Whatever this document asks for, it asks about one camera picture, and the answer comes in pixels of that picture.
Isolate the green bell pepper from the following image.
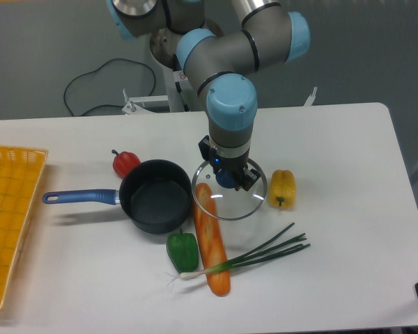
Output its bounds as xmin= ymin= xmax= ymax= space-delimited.
xmin=166 ymin=231 xmax=199 ymax=273

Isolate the dark saucepan blue handle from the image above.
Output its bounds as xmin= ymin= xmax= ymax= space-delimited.
xmin=42 ymin=159 xmax=192 ymax=234

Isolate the glass lid blue knob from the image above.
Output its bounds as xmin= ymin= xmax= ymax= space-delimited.
xmin=192 ymin=159 xmax=268 ymax=221

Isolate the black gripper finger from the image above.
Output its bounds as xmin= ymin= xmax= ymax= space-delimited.
xmin=233 ymin=168 xmax=259 ymax=191

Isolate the yellow woven basket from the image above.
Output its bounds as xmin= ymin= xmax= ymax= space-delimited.
xmin=0 ymin=145 xmax=49 ymax=309

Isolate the yellow bell pepper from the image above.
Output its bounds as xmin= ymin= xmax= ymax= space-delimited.
xmin=268 ymin=170 xmax=297 ymax=209

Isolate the red bell pepper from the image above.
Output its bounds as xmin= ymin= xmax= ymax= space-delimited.
xmin=111 ymin=150 xmax=141 ymax=178

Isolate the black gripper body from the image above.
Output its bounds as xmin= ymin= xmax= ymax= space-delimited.
xmin=198 ymin=136 xmax=251 ymax=180

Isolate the green spring onion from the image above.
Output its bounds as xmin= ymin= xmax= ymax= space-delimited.
xmin=172 ymin=223 xmax=310 ymax=281

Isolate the black cable on floor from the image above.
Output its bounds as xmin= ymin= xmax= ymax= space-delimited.
xmin=63 ymin=58 xmax=157 ymax=117

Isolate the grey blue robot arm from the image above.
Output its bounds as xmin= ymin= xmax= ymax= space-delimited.
xmin=107 ymin=1 xmax=311 ymax=191

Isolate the baguette bread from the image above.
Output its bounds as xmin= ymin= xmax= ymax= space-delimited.
xmin=193 ymin=183 xmax=231 ymax=296

